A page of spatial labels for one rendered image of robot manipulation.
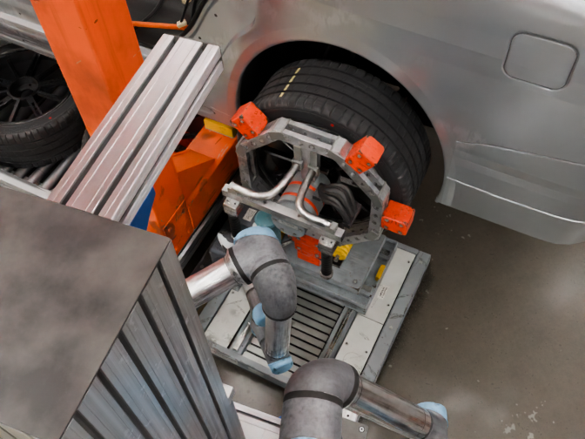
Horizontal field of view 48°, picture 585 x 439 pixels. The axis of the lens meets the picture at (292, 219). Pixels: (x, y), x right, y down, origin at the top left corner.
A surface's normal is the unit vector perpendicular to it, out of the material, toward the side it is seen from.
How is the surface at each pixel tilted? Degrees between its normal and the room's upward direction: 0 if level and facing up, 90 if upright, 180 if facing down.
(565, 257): 0
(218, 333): 0
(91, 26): 90
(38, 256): 0
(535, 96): 90
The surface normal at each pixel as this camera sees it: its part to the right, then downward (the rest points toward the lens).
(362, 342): -0.04, -0.56
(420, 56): -0.45, 0.75
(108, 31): 0.89, 0.36
